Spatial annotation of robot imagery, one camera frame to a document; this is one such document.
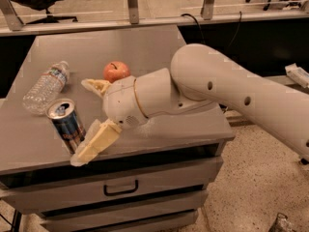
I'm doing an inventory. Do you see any white packet on ledge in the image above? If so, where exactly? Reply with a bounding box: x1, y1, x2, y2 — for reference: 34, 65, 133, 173
285, 64, 309, 88

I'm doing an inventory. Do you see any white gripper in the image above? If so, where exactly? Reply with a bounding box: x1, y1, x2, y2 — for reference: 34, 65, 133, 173
70, 76, 148, 166

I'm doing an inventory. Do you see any metal railing post middle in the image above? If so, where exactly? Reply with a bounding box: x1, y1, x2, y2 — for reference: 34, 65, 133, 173
127, 0, 139, 24

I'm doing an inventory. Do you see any blue silver redbull can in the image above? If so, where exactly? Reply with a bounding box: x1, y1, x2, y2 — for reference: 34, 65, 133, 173
46, 99, 86, 155

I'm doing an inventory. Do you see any black power cable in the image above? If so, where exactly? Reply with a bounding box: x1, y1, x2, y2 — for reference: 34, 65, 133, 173
181, 11, 243, 50

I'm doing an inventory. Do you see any metal railing post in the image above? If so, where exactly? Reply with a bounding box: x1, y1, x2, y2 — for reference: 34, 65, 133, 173
127, 0, 139, 24
0, 0, 23, 31
201, 0, 215, 20

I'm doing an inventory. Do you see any clear plastic water bottle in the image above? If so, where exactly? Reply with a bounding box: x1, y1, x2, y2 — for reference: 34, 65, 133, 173
22, 61, 70, 115

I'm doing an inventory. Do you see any dark object on floor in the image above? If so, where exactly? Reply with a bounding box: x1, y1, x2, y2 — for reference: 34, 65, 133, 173
268, 213, 295, 232

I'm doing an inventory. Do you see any black drawer handle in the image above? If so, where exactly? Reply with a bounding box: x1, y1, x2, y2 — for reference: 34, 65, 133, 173
103, 180, 139, 196

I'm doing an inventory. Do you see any red apple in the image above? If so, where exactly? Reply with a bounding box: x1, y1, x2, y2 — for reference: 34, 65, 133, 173
103, 61, 130, 83

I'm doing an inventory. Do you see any grey drawer cabinet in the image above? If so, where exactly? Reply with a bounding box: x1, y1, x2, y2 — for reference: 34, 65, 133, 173
0, 26, 234, 232

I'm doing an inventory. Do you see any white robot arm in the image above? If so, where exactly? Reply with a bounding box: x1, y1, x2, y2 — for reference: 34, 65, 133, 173
70, 43, 309, 166

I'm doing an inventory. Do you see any metal railing post left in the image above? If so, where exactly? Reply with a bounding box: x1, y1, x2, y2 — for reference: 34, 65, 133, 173
0, 0, 23, 31

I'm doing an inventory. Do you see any metal railing post right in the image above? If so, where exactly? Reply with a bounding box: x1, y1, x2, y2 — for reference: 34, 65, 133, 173
201, 0, 215, 20

